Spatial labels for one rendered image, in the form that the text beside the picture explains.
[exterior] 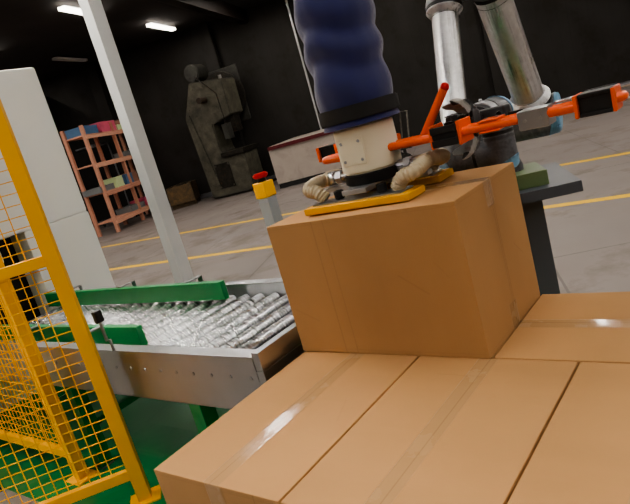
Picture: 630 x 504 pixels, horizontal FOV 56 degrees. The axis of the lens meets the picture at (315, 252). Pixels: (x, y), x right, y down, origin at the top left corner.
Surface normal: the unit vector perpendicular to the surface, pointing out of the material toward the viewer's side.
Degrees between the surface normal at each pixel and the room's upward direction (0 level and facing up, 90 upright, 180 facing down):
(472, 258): 90
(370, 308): 90
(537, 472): 0
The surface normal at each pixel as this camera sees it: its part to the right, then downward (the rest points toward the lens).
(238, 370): -0.58, 0.33
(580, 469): -0.27, -0.94
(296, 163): -0.20, 0.27
